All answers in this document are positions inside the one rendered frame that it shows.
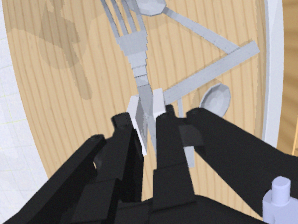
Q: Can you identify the wooden cutlery tray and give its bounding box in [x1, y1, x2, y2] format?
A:
[276, 0, 298, 156]

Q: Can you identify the white flat base plate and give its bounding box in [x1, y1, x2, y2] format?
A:
[262, 0, 284, 148]

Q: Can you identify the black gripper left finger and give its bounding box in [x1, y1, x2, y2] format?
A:
[2, 94, 148, 224]

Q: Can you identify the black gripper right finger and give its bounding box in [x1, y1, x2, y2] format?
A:
[150, 88, 298, 224]

